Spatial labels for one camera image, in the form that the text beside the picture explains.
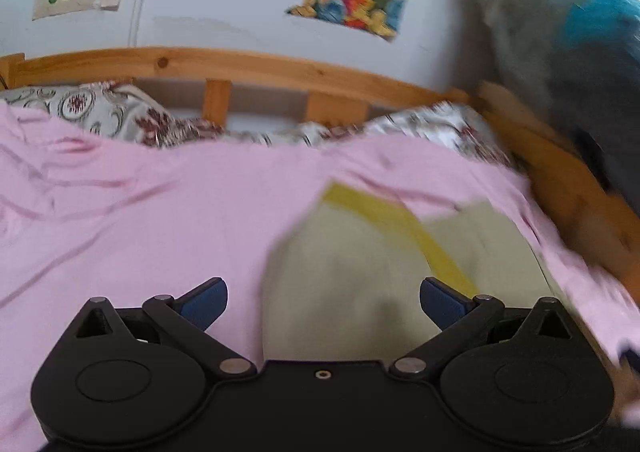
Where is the wooden bed frame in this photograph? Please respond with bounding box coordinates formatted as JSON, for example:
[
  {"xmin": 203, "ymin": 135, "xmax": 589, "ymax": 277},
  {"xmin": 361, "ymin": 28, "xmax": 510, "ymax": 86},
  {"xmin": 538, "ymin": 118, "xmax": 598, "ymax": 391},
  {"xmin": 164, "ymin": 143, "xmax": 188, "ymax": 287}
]
[{"xmin": 0, "ymin": 46, "xmax": 640, "ymax": 428}]

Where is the yellow brown beige jacket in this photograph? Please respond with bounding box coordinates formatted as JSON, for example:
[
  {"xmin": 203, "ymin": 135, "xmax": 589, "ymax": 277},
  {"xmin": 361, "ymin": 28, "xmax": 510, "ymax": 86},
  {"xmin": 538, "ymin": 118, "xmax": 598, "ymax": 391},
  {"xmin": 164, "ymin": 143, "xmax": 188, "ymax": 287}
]
[{"xmin": 262, "ymin": 182, "xmax": 556, "ymax": 363}]

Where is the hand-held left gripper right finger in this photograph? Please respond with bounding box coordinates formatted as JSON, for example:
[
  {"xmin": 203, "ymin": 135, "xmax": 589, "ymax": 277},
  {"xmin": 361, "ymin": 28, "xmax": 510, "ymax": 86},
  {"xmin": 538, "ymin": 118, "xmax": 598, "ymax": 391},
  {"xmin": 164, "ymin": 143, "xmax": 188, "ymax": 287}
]
[{"xmin": 389, "ymin": 277, "xmax": 575, "ymax": 380}]

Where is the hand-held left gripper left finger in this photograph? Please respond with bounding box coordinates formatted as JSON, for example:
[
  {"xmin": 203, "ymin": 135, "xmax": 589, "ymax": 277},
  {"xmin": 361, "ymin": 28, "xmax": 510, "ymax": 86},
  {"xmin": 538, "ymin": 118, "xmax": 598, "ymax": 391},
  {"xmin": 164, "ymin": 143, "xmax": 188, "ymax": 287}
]
[{"xmin": 72, "ymin": 277, "xmax": 258, "ymax": 380}]

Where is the floral patterned pillow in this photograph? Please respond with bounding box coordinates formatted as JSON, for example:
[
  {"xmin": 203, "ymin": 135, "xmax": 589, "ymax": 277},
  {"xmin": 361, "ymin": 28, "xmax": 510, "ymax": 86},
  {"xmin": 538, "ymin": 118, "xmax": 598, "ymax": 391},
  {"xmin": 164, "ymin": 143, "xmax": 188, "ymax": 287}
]
[{"xmin": 225, "ymin": 102, "xmax": 516, "ymax": 167}]

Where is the pink bed sheet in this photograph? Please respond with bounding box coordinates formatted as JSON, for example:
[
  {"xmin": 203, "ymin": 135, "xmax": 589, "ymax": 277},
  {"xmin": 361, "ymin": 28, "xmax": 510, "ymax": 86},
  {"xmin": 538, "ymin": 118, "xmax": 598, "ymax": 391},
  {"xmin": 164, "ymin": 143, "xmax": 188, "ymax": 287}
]
[{"xmin": 0, "ymin": 104, "xmax": 640, "ymax": 452}]

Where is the clear bag of clothes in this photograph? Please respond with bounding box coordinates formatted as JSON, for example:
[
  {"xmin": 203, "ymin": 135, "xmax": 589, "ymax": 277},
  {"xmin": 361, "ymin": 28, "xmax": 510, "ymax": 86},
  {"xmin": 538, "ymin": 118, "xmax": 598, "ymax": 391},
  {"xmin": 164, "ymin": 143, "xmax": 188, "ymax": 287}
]
[{"xmin": 475, "ymin": 0, "xmax": 640, "ymax": 213}]

